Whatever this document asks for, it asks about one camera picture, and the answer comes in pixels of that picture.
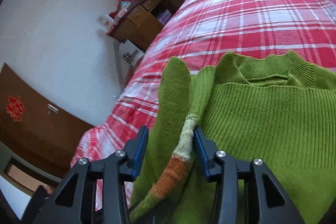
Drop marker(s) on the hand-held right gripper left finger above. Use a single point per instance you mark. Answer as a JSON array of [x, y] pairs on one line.
[[139, 150]]

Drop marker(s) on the brown wooden door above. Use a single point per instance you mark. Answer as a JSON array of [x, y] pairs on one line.
[[39, 134]]

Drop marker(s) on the red plaid bed blanket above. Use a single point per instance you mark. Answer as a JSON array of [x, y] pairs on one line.
[[249, 16]]

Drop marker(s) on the white printed card box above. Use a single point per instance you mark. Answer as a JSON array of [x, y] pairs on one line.
[[106, 20]]

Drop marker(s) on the brown wooden desk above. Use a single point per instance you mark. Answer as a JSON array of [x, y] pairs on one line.
[[139, 27]]

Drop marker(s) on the red knot ornament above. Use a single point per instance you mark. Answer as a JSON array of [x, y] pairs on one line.
[[15, 108]]

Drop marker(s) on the white paper bag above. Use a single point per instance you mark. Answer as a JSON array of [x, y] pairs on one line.
[[131, 53]]

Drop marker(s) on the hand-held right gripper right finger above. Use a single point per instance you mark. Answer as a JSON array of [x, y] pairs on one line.
[[200, 153]]

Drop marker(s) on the purple box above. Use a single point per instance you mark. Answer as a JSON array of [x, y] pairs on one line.
[[164, 16]]

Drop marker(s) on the green orange striped knit sweater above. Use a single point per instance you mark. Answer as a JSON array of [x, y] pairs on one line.
[[262, 121]]

